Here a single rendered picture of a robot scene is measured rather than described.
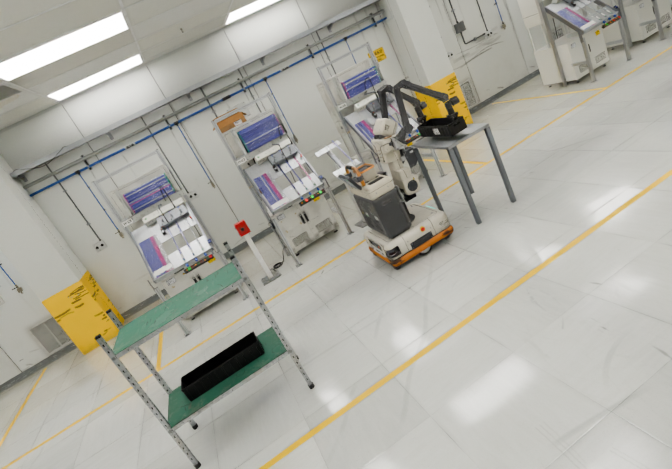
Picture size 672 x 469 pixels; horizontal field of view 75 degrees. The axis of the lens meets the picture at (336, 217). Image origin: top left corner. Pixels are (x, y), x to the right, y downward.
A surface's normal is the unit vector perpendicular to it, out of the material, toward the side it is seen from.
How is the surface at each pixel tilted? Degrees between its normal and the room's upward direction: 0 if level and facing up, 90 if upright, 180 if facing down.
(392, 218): 90
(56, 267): 90
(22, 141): 90
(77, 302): 90
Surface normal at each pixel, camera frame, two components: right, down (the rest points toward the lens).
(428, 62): 0.33, 0.15
